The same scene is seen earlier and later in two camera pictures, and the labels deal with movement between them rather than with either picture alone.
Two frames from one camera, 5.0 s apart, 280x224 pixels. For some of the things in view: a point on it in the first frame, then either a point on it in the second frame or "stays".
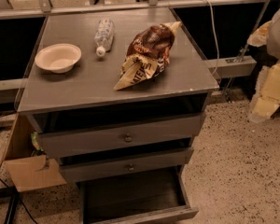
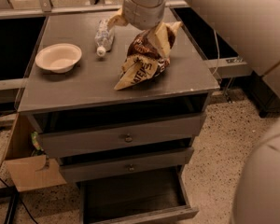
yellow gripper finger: x=259 y=37 -> x=118 y=20
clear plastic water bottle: x=104 y=35 stays
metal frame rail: x=42 y=4 stays
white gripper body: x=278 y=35 -> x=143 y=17
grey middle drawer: x=85 y=167 stays
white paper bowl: x=59 y=57 stays
